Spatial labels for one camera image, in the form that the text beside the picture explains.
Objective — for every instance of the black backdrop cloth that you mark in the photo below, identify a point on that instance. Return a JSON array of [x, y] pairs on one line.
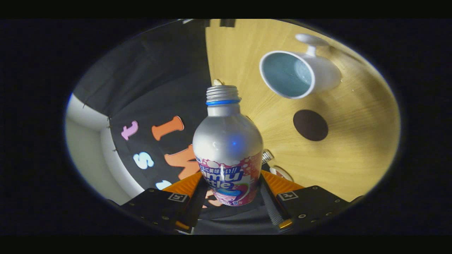
[[141, 70]]

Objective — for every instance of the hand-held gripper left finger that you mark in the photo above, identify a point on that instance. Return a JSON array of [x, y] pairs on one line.
[[196, 208]]

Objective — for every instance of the silver juice bottle pink label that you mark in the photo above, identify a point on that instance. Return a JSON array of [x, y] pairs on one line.
[[226, 141]]

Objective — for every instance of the wooden table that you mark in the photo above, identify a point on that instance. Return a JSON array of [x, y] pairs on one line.
[[353, 155]]

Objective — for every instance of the black flat block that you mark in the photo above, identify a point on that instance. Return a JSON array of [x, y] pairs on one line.
[[207, 22], [227, 23]]

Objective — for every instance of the dark brown round coaster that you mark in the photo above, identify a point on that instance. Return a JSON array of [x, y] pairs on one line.
[[310, 125]]

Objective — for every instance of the metal utensil holder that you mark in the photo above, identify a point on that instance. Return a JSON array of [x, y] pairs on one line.
[[267, 156]]

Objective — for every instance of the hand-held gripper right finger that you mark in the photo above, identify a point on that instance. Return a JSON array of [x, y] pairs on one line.
[[271, 206]]

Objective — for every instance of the white round plate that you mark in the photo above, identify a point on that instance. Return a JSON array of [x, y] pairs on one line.
[[284, 174]]

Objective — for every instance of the white compartment tray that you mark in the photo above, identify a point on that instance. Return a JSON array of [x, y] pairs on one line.
[[218, 82]]

